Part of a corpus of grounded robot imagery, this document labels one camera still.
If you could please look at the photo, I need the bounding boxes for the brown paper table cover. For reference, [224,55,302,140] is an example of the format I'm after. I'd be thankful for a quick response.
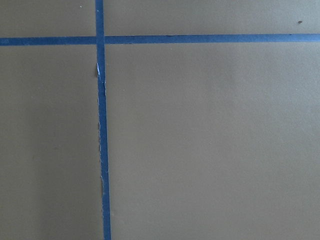
[0,0,320,240]

